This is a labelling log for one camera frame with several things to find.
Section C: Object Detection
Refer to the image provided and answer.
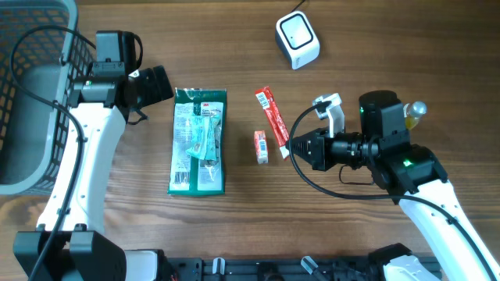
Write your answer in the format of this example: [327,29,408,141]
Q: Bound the red stick sachet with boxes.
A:
[255,86,290,159]

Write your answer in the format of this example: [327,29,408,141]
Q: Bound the orange small carton box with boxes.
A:
[254,130,269,165]

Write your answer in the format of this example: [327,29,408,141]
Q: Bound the yellow oil bottle silver cap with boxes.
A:
[403,101,427,130]

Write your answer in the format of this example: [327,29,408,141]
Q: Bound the mint green wipes packet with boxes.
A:
[186,115,220,161]

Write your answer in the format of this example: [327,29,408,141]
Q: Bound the green 3M gloves package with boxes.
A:
[168,88,227,197]

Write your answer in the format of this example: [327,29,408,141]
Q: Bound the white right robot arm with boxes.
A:
[286,90,499,280]

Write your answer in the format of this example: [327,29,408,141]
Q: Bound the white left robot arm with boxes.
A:
[13,63,175,280]

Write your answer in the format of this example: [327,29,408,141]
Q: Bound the white barcode scanner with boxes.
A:
[275,11,320,70]

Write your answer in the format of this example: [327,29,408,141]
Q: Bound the grey plastic shopping basket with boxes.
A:
[1,0,94,195]

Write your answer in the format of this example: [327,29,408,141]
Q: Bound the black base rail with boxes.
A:
[160,256,388,281]

